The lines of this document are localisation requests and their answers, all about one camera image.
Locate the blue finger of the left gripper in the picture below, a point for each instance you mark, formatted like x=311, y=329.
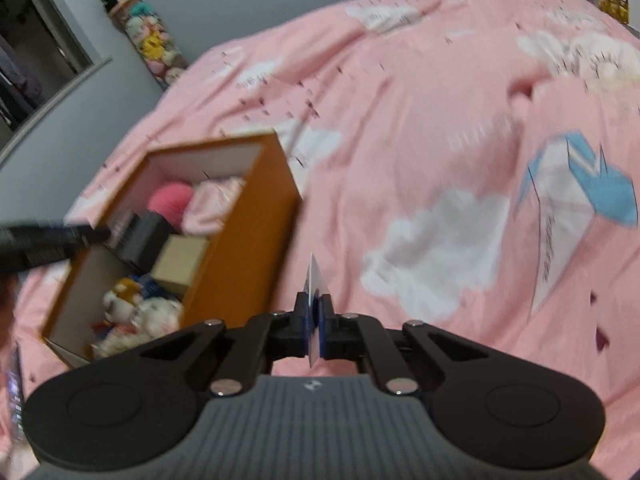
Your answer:
x=87, y=236

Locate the person's hand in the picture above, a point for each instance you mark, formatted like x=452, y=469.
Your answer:
x=9, y=286

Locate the pink round plush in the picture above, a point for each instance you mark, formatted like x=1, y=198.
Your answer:
x=170, y=200

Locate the orange cardboard storage box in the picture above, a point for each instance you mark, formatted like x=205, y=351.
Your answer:
x=241, y=266

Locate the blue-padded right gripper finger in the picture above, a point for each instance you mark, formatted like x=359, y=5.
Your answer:
x=363, y=340

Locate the white card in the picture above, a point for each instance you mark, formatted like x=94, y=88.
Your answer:
x=315, y=318

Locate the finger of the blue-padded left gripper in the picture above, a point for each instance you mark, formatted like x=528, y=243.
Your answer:
x=251, y=350

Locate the black box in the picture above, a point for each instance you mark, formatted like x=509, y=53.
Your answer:
x=137, y=239

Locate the pink cloud-print duvet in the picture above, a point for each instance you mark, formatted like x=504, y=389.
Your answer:
x=473, y=164

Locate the window with grey frame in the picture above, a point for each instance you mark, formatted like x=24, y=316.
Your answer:
x=42, y=64

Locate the gold cardboard box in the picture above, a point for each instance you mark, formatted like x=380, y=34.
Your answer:
x=176, y=266

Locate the white and orange plush toy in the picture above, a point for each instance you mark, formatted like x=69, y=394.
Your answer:
x=137, y=310

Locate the small pink backpack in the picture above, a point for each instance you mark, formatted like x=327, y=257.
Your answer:
x=210, y=205

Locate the hanging plush toy organizer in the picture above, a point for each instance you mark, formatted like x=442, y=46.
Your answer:
x=147, y=33

